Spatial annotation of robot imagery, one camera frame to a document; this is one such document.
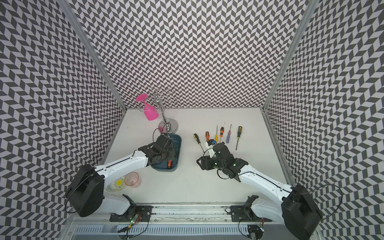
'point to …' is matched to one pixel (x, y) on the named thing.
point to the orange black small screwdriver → (222, 130)
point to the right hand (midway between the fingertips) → (202, 163)
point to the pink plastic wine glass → (150, 112)
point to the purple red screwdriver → (228, 135)
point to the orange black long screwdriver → (169, 164)
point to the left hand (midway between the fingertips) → (170, 154)
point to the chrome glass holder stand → (161, 99)
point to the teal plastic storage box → (171, 164)
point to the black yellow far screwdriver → (238, 135)
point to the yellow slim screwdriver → (216, 136)
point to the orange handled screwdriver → (207, 135)
